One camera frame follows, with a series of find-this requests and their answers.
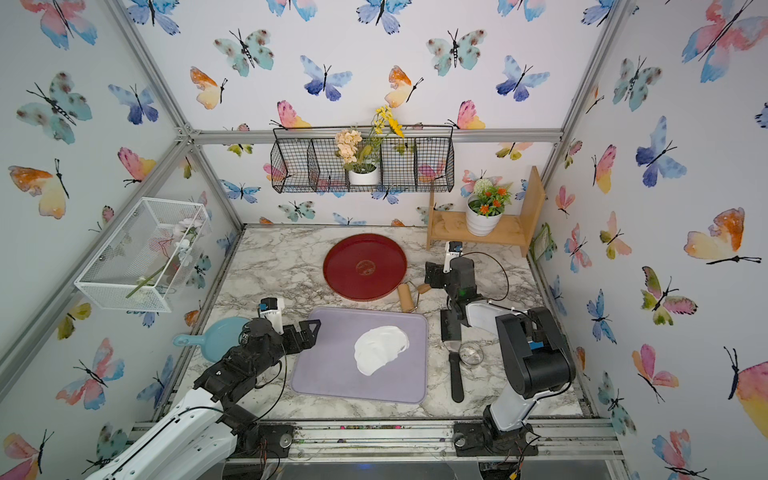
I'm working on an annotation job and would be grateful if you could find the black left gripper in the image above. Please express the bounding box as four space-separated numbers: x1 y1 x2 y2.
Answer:
251 317 320 379

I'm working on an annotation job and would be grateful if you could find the lavender silicone mat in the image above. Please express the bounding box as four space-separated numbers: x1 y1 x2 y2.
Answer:
291 307 428 404

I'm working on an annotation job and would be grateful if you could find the white dough piece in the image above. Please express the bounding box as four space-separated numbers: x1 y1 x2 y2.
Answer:
354 326 410 376

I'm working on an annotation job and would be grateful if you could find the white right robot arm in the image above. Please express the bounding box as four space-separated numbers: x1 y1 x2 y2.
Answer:
425 256 575 437

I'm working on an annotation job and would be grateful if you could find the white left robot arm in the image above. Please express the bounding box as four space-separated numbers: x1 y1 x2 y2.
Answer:
89 317 321 479

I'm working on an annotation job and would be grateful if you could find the wooden shelf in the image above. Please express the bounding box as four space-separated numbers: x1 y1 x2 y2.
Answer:
426 167 546 255

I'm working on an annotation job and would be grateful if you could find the white ribbed flower pot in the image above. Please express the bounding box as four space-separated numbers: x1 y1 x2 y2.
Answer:
466 199 502 237

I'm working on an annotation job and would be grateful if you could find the red round tray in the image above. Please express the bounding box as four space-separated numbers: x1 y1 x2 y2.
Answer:
323 233 408 302

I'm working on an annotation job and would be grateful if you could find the teal plastic scoop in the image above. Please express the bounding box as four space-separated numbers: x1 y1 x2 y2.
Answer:
172 317 249 363

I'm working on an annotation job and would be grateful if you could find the orange flower plant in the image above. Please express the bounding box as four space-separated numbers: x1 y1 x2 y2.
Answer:
468 178 511 217

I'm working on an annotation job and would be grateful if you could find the green paper packet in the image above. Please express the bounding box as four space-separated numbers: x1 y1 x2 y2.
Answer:
531 222 558 262

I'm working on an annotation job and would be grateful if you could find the white pot with flowers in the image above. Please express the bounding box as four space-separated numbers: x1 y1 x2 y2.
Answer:
335 105 405 186

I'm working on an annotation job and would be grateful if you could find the pink artificial flower stem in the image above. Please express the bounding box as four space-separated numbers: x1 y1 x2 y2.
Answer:
126 217 205 299

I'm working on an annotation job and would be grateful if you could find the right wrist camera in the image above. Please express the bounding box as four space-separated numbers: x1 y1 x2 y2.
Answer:
443 241 463 273

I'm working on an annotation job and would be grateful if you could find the black handled strainer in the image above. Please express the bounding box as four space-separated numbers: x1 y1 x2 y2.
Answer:
440 309 485 403

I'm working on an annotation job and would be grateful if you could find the black wire wall basket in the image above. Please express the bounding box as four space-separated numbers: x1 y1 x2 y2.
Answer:
265 124 455 194

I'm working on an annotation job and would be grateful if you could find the white mesh wall basket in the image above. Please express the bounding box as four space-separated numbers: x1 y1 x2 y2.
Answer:
74 197 212 313

